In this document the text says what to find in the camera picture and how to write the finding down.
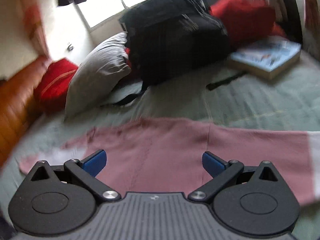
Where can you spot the grey green pillow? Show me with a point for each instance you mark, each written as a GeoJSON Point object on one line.
{"type": "Point", "coordinates": [97, 75]}

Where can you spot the red plaid curtain left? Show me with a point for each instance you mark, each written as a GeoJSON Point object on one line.
{"type": "Point", "coordinates": [32, 22]}

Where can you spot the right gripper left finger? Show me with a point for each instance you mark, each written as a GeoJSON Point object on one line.
{"type": "Point", "coordinates": [54, 200]}

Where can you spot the red quilt right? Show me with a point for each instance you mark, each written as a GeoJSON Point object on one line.
{"type": "Point", "coordinates": [246, 21]}

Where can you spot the red quilt left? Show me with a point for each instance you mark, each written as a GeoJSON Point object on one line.
{"type": "Point", "coordinates": [51, 93]}

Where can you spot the pink and white sweater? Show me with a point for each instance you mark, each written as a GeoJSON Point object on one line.
{"type": "Point", "coordinates": [164, 154]}

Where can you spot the green plaid bed blanket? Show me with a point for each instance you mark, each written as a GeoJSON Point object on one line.
{"type": "Point", "coordinates": [289, 103]}

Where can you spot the red quilt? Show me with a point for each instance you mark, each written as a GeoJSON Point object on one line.
{"type": "Point", "coordinates": [51, 93]}
{"type": "Point", "coordinates": [246, 21]}

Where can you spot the black backpack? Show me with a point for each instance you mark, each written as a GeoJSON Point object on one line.
{"type": "Point", "coordinates": [167, 38]}

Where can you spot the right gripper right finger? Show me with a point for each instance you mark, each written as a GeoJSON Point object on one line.
{"type": "Point", "coordinates": [247, 200]}

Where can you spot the wooden headboard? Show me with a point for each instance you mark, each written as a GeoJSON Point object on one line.
{"type": "Point", "coordinates": [18, 107]}

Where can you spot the blue white book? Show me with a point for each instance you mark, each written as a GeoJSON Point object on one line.
{"type": "Point", "coordinates": [266, 58]}

